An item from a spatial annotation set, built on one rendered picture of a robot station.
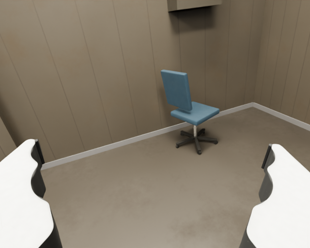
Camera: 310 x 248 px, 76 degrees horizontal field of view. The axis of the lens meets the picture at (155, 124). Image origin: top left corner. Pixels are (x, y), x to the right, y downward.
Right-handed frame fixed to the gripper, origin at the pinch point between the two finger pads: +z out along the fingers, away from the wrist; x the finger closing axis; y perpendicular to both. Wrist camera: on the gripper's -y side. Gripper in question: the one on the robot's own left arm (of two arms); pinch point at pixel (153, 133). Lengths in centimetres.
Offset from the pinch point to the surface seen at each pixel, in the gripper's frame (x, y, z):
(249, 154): 118, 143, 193
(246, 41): 138, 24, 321
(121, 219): -31, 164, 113
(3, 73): -166, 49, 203
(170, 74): 17, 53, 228
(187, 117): 40, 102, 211
